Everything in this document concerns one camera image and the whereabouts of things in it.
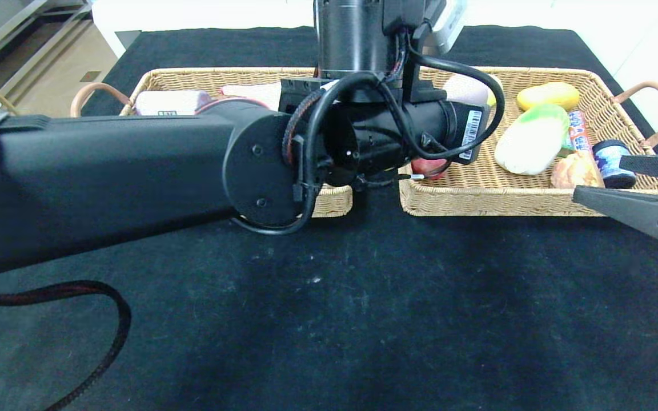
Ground red pot black handles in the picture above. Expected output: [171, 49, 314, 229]
[195, 96, 272, 114]

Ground pale purple egg-shaped taro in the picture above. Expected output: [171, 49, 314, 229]
[442, 74, 491, 107]

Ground toy napa cabbage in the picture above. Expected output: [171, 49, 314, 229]
[493, 103, 571, 176]

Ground toy burger bun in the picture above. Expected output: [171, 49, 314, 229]
[550, 150, 605, 190]

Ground black tablecloth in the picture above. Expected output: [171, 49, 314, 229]
[0, 24, 658, 411]

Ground red peach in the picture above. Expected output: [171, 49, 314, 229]
[411, 157, 451, 181]

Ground white cup with brush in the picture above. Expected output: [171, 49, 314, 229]
[220, 83, 284, 112]

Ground white purple cylindrical bottle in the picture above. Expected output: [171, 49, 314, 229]
[135, 90, 214, 116]

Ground white table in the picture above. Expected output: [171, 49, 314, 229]
[92, 0, 578, 58]

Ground yellow mango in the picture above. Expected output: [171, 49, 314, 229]
[516, 82, 581, 112]

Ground orange sausage pack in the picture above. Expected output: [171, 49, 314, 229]
[568, 110, 592, 152]

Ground dark blue jar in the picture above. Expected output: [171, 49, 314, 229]
[593, 140, 637, 189]

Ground thin labelled gripper cable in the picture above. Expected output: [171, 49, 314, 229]
[355, 160, 452, 192]

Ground wicker basket brown handles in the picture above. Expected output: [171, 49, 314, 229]
[398, 66, 658, 217]
[70, 67, 354, 219]

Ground thick black camera cable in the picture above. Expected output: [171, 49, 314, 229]
[406, 29, 505, 160]

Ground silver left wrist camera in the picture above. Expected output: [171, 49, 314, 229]
[426, 0, 468, 56]

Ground red black braided cable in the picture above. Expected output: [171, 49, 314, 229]
[0, 280, 133, 411]

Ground grey metal shelf frame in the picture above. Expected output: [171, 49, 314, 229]
[0, 0, 97, 72]

